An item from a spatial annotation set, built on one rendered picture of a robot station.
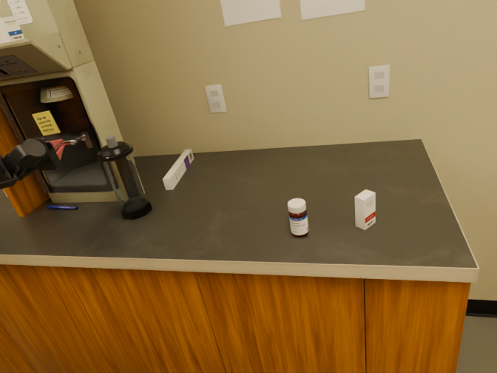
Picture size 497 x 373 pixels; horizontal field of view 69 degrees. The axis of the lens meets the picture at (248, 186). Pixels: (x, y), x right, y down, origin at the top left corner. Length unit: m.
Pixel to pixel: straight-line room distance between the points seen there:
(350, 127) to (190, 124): 0.67
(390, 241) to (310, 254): 0.20
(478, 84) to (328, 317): 0.94
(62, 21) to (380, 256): 1.08
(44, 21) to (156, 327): 0.98
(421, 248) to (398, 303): 0.16
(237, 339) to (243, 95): 0.90
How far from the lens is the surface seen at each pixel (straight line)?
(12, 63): 1.28
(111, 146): 1.17
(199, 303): 1.13
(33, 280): 1.44
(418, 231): 0.99
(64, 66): 1.22
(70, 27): 1.28
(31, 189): 1.58
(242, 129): 1.54
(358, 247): 0.93
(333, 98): 1.45
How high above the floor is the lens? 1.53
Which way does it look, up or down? 28 degrees down
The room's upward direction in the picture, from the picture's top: 11 degrees counter-clockwise
